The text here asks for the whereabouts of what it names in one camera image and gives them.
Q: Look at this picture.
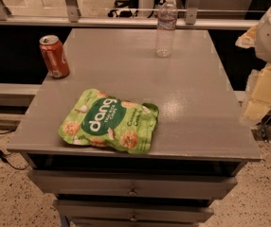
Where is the clear plastic water bottle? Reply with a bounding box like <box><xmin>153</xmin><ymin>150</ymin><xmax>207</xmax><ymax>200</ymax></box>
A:
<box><xmin>155</xmin><ymin>0</ymin><xmax>178</xmax><ymax>58</ymax></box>

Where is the grey drawer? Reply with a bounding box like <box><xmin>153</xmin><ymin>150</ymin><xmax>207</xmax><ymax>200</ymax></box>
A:
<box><xmin>54</xmin><ymin>201</ymin><xmax>213</xmax><ymax>222</ymax></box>
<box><xmin>28</xmin><ymin>170</ymin><xmax>237</xmax><ymax>200</ymax></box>

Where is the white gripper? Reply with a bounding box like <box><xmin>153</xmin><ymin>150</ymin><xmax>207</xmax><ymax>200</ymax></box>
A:
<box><xmin>235</xmin><ymin>7</ymin><xmax>271</xmax><ymax>126</ymax></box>

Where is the top grey drawer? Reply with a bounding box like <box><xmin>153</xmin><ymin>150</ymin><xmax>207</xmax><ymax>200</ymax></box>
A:
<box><xmin>28</xmin><ymin>170</ymin><xmax>237</xmax><ymax>200</ymax></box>

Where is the grey drawer cabinet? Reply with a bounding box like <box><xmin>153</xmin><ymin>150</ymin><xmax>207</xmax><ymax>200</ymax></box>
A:
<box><xmin>9</xmin><ymin>28</ymin><xmax>261</xmax><ymax>227</ymax></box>

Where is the metal railing frame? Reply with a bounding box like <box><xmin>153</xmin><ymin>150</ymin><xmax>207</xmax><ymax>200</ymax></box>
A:
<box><xmin>0</xmin><ymin>0</ymin><xmax>271</xmax><ymax>30</ymax></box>

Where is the orange soda can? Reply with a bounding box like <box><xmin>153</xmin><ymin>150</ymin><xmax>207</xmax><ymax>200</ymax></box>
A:
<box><xmin>39</xmin><ymin>35</ymin><xmax>70</xmax><ymax>79</ymax></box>

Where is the green rice chip bag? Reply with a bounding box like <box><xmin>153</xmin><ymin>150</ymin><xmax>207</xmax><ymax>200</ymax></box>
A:
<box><xmin>58</xmin><ymin>89</ymin><xmax>159</xmax><ymax>154</ymax></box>

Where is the black floor cable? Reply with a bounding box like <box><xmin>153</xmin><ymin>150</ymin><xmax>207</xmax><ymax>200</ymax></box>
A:
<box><xmin>0</xmin><ymin>120</ymin><xmax>30</xmax><ymax>171</ymax></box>

